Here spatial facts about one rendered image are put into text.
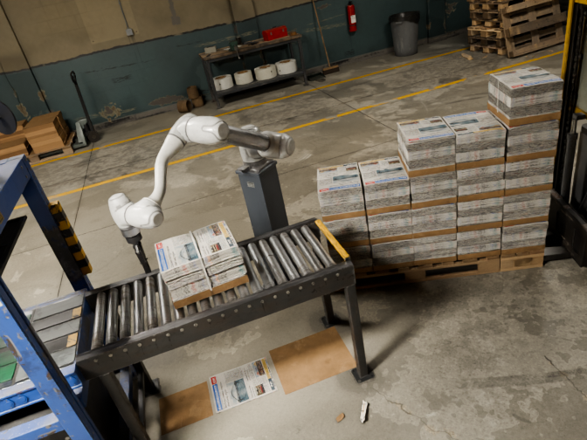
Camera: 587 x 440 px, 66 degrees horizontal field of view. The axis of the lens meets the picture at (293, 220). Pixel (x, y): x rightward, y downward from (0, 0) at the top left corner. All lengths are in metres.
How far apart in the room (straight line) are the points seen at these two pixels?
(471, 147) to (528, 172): 0.41
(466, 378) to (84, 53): 8.02
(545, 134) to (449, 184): 0.60
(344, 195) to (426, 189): 0.52
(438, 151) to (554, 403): 1.48
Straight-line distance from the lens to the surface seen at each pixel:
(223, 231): 2.31
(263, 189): 2.99
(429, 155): 2.92
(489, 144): 2.99
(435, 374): 2.82
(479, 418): 2.67
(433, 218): 3.12
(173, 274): 2.18
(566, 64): 3.59
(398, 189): 2.98
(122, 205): 2.23
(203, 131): 2.33
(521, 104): 2.98
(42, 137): 8.44
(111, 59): 9.14
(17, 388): 2.37
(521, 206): 3.27
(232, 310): 2.20
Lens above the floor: 2.15
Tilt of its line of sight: 30 degrees down
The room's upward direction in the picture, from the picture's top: 12 degrees counter-clockwise
